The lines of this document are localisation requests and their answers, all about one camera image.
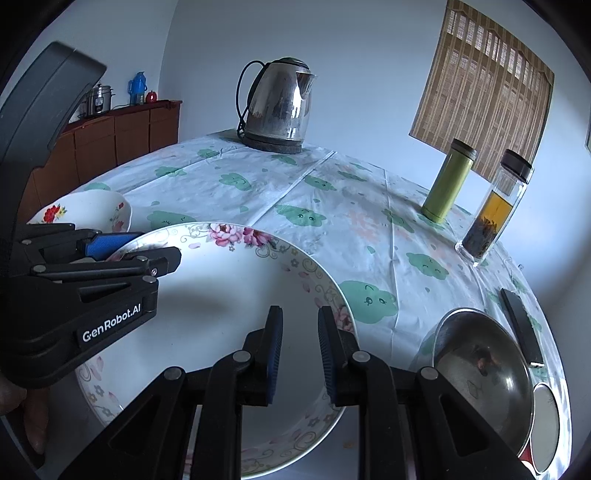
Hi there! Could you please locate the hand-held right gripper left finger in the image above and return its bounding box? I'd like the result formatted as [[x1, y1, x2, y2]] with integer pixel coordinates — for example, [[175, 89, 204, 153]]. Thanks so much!
[[60, 305, 283, 480]]

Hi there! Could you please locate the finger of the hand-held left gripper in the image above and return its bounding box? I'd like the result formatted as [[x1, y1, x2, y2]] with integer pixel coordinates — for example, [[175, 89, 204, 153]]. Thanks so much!
[[18, 223, 141, 261], [28, 246, 182, 289]]

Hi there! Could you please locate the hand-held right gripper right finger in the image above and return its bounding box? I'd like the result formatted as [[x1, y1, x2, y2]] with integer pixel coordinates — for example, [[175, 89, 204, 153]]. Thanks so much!
[[318, 305, 536, 480]]

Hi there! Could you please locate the large floral white plate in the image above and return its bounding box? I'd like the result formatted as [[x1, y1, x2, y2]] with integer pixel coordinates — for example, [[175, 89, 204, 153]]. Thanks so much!
[[74, 222, 358, 478]]

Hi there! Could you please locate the steel bowl with red outside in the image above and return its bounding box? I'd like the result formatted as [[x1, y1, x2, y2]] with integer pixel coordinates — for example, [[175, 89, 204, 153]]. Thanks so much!
[[431, 308, 536, 460]]

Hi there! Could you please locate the person's left hand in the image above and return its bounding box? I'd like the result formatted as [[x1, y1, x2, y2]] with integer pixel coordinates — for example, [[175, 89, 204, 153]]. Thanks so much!
[[0, 376, 51, 455]]

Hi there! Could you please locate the small white red-flower bowl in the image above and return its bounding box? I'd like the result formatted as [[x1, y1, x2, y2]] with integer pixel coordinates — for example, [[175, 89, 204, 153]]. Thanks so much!
[[27, 191, 133, 234]]

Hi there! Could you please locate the brown wooden cabinet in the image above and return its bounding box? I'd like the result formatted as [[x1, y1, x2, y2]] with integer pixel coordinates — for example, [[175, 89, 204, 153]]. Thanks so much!
[[18, 99, 183, 217]]

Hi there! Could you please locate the steel rice cooker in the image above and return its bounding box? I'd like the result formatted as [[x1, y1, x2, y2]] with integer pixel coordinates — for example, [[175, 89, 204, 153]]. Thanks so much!
[[76, 83, 115, 118]]

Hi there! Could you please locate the blue water bottle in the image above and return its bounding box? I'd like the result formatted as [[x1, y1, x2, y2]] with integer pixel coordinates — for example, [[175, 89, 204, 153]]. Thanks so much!
[[128, 71, 148, 107]]

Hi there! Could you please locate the cloud print tablecloth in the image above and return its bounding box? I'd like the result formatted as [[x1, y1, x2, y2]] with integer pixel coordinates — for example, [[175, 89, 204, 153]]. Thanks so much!
[[28, 129, 573, 480]]

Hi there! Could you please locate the dark kettle base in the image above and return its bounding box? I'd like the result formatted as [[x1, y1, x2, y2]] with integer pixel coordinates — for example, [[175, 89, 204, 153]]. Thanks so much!
[[243, 131, 304, 155]]

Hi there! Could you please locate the stainless steel electric kettle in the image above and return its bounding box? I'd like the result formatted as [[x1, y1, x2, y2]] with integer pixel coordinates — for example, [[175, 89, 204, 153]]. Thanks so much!
[[236, 57, 318, 144]]

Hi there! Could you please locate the black smartphone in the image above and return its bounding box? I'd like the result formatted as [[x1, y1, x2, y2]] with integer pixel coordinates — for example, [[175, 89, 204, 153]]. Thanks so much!
[[500, 288, 546, 365]]

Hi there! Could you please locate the green thermos flask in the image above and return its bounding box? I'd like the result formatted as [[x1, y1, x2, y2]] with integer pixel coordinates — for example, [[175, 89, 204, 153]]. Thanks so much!
[[420, 138, 478, 222]]

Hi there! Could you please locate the glass tea bottle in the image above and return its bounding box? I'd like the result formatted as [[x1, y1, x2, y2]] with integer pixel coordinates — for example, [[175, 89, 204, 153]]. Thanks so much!
[[455, 148, 535, 268]]

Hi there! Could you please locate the white enamel bowl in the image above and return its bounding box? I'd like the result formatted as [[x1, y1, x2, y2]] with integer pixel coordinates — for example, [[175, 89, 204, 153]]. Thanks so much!
[[531, 382, 561, 476]]

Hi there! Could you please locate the bamboo window blind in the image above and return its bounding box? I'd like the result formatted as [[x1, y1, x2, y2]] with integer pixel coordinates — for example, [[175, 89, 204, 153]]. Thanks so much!
[[409, 0, 555, 182]]

